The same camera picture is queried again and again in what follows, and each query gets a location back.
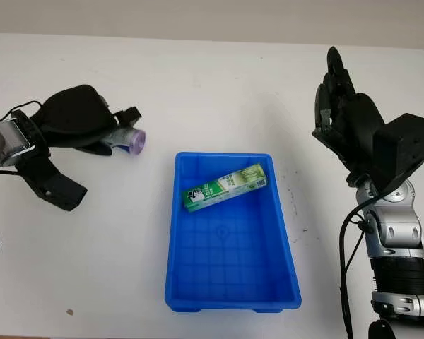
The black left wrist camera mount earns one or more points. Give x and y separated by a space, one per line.
53 183

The green toothpaste box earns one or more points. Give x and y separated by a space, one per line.
226 187

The small brown crumb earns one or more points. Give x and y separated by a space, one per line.
70 311

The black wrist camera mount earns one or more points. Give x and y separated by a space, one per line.
53 183
403 148

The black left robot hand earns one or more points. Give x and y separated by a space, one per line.
77 116

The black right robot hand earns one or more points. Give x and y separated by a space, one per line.
357 130

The blue plastic tray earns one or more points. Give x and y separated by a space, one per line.
229 254

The purple garbage bag roll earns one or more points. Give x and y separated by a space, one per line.
134 139

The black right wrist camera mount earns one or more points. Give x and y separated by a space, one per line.
403 148

